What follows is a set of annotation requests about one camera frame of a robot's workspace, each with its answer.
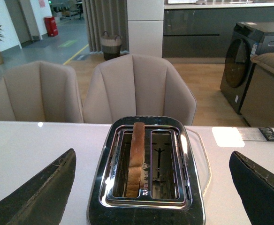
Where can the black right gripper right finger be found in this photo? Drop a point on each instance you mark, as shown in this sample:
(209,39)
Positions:
(255,186)

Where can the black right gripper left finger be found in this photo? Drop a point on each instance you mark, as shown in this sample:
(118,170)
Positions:
(42,199)

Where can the brown bread slice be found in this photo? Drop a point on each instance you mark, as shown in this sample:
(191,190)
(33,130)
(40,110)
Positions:
(136,157)

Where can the black label card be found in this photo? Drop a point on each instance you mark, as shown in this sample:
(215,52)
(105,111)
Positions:
(268,133)

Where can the silver white toaster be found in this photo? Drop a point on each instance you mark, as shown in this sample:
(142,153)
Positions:
(169,190)

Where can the beige chair left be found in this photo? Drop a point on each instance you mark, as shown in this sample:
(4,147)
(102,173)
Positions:
(40,91)

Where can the beige chair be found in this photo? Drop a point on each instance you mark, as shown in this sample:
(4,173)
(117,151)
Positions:
(137,85)
(40,91)

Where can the beige chair right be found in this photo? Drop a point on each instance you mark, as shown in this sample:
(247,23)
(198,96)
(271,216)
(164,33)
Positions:
(137,85)

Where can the dark grey washing machine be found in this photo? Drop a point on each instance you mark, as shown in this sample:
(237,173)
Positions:
(248,39)

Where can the woven laundry basket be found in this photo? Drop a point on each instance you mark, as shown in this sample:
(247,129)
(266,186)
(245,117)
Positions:
(111,45)

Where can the grey kitchen counter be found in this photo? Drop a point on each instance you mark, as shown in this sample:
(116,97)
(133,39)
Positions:
(205,30)

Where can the grey curtain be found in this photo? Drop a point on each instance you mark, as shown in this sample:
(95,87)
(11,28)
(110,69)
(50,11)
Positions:
(106,15)

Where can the white tall cabinet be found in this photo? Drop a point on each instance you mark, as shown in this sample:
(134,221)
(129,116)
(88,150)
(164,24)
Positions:
(145,27)

